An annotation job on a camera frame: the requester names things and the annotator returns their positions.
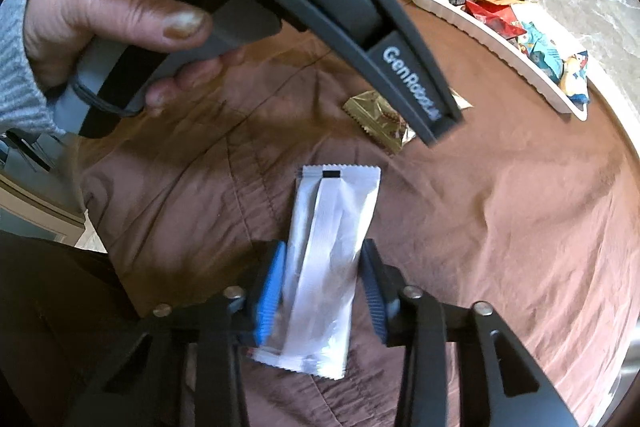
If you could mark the blue yellow cartoon snack packet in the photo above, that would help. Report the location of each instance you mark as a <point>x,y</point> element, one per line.
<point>575,77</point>

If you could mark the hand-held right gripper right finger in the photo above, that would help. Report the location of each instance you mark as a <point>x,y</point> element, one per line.
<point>372,294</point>

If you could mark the gold snack packet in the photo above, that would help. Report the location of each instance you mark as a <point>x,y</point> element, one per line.
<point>370,112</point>

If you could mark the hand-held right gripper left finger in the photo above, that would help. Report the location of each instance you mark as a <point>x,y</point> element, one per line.
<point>270,287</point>

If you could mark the red snack packet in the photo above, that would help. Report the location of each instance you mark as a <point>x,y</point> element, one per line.
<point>492,19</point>

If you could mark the teal snack packet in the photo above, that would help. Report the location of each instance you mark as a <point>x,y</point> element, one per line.
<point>540,44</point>

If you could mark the person's dark clothing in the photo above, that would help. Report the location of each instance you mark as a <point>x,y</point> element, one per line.
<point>40,332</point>

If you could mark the pale wooden furniture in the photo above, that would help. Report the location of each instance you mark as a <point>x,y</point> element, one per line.
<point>30,207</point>

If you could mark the silver white snack packet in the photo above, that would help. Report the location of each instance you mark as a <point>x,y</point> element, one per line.
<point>325,232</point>

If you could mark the person's left forearm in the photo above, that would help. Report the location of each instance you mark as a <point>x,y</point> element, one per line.
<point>20,72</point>

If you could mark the brown tablecloth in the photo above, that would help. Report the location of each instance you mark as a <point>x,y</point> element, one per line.
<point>500,207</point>

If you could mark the person's left hand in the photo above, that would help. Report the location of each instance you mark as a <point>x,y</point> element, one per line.
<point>90,7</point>

